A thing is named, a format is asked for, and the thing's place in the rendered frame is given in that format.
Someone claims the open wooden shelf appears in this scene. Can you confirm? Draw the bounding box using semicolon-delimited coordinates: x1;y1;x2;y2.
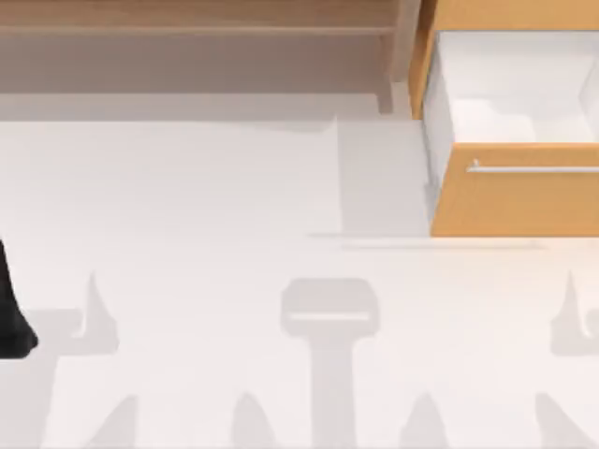
0;0;414;116

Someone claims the pale wooden drawer front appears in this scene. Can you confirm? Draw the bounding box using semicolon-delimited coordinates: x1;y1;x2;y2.
430;141;599;239

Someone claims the pulled-out white drawer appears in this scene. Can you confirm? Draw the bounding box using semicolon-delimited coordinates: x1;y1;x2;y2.
420;30;599;231

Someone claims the wooden cupboard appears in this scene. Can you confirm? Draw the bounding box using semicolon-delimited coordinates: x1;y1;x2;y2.
407;0;599;121

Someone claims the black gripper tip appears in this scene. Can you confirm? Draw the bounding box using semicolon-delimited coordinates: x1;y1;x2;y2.
0;239;39;361

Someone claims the long metal handle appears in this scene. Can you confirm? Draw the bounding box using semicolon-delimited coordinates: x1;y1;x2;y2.
466;158;599;175

